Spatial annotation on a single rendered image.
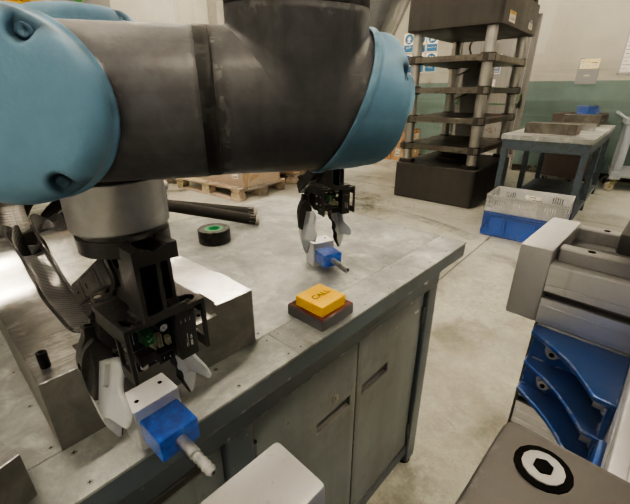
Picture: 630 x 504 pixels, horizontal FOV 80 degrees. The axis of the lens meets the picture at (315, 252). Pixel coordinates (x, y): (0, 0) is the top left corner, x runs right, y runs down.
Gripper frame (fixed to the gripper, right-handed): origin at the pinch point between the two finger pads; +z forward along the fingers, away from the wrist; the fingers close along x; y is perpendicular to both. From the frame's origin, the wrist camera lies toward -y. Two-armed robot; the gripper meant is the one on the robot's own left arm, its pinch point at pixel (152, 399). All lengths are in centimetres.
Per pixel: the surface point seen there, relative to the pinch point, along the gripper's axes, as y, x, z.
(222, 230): -41, 39, 1
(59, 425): -5.3, -7.5, 1.2
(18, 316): -22.6, -5.7, -3.7
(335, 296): 0.4, 31.5, 0.9
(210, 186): -355, 244, 75
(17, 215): -79, 7, -3
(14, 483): -1.6, -12.2, 1.5
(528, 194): -35, 356, 53
